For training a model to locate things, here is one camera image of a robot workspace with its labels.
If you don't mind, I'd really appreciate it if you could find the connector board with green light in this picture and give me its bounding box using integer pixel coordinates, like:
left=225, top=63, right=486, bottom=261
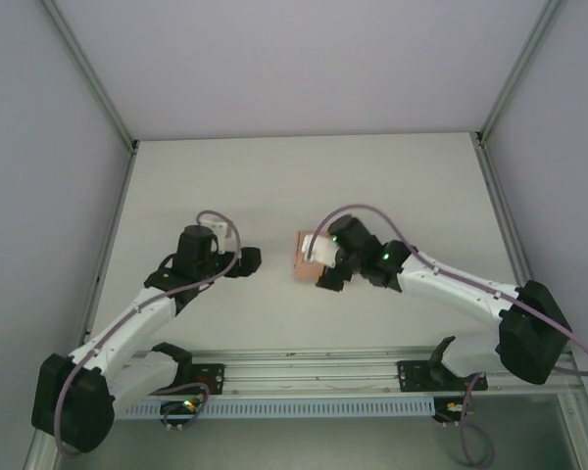
left=160, top=399, right=203, bottom=433

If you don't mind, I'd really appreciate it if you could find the connector board with orange plug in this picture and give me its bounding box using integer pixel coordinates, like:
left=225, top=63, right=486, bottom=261
left=433, top=399, right=471, bottom=428

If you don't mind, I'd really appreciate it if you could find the grey metal panel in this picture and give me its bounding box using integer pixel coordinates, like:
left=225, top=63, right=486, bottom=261
left=53, top=397, right=588, bottom=470

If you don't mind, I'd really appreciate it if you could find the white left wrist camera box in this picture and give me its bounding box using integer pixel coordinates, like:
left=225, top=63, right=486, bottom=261
left=198, top=220, right=232, bottom=256

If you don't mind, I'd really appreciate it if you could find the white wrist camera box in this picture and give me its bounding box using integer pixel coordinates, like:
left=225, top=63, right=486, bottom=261
left=301, top=233, right=339, bottom=268
left=198, top=220, right=232, bottom=256

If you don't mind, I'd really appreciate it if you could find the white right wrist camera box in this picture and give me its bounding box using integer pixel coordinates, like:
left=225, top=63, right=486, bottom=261
left=301, top=233, right=339, bottom=268

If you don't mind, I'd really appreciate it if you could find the aluminium table side rail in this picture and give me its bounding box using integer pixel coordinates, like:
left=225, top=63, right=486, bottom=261
left=473, top=144, right=538, bottom=283
left=80, top=144, right=139, bottom=352

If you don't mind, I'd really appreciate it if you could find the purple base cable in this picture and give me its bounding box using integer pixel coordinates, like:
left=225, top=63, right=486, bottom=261
left=149, top=380, right=212, bottom=432
left=453, top=369, right=496, bottom=466

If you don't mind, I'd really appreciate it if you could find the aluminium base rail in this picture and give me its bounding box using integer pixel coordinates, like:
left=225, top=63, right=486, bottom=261
left=48, top=347, right=584, bottom=398

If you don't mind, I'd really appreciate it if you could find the slotted grey cable duct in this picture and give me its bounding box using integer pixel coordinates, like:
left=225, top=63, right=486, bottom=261
left=115, top=397, right=437, bottom=420

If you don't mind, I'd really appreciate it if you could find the aluminium frame post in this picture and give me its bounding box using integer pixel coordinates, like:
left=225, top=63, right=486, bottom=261
left=474, top=0, right=567, bottom=148
left=41, top=0, right=139, bottom=153

